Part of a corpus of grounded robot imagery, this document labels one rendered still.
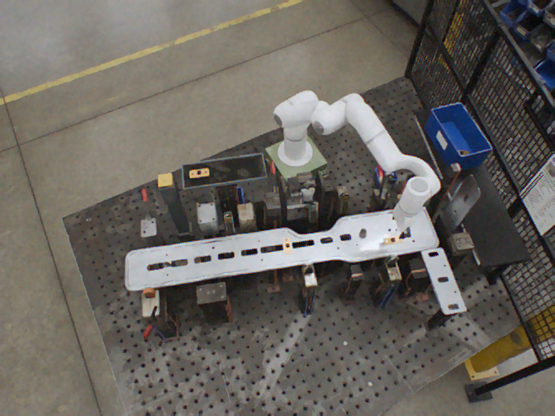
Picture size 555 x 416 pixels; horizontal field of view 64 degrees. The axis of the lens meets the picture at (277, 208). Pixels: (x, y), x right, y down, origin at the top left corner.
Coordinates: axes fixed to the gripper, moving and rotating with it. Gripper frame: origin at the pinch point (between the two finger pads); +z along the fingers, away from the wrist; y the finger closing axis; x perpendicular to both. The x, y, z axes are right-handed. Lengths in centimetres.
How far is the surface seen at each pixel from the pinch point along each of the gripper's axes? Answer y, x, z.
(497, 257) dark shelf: 17.0, 40.4, 9.3
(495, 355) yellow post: 45, 58, 79
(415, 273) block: 16.1, 5.7, 14.3
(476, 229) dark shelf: 2.6, 37.1, 9.3
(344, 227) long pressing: -10.1, -19.4, 12.3
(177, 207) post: -36, -94, 16
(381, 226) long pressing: -7.6, -2.7, 12.3
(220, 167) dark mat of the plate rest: -41, -71, -4
